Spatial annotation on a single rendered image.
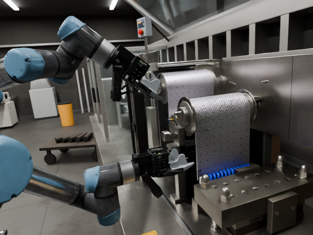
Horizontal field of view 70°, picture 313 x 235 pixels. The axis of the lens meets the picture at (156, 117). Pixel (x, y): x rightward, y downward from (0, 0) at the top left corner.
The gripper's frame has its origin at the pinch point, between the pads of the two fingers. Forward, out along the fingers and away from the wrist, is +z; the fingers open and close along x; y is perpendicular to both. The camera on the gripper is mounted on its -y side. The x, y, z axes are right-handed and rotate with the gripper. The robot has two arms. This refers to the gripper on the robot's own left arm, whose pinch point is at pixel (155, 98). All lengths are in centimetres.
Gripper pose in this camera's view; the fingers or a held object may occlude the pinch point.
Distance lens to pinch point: 76.6
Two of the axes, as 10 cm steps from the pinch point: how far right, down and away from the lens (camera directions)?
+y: 5.4, -8.4, 0.3
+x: -3.3, -1.8, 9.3
